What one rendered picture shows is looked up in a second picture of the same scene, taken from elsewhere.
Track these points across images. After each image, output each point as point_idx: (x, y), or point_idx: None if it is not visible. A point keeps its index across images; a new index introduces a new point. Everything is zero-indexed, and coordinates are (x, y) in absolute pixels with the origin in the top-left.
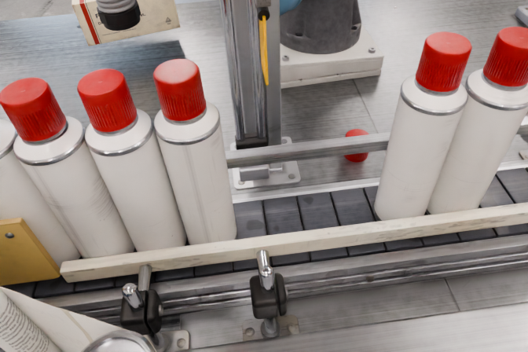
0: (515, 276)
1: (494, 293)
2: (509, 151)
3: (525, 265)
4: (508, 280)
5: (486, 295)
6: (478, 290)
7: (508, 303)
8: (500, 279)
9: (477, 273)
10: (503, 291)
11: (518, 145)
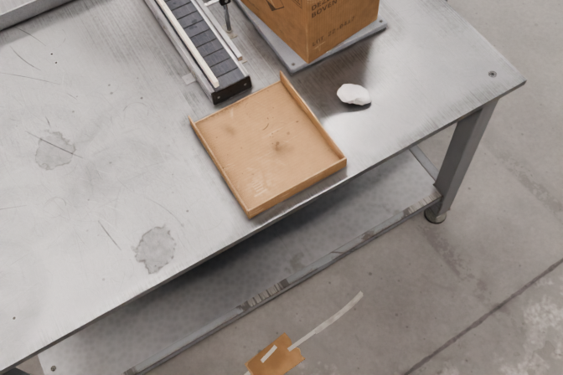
0: None
1: None
2: None
3: None
4: None
5: None
6: None
7: None
8: None
9: None
10: None
11: None
